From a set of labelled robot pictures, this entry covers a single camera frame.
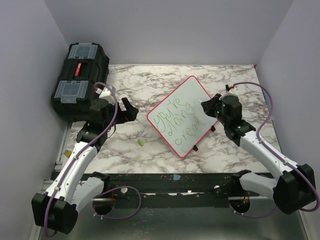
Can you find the blue tape piece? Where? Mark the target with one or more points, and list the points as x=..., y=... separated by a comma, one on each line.
x=176, y=177

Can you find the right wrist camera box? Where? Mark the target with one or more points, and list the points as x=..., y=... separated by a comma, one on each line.
x=231, y=90

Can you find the small yellow metal clip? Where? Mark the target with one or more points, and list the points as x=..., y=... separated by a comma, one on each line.
x=67, y=153

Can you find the green marker cap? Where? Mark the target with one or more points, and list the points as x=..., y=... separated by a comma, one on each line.
x=140, y=142

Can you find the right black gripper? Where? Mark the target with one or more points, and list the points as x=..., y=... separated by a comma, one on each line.
x=208, y=105

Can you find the pink-framed whiteboard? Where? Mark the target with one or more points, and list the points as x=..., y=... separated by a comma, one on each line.
x=179, y=118

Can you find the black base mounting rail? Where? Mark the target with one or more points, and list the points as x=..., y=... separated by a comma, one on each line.
x=159, y=190

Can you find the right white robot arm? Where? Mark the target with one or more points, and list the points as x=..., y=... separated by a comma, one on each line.
x=292, y=186

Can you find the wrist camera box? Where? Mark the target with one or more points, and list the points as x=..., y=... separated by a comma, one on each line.
x=107, y=94
x=231, y=90

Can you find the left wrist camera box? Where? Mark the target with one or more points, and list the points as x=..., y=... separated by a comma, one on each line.
x=107, y=94

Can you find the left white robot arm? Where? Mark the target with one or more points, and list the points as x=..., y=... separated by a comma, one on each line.
x=59, y=206

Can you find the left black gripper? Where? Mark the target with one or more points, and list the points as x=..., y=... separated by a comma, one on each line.
x=130, y=114

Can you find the black plastic toolbox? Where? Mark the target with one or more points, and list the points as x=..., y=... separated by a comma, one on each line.
x=84, y=65

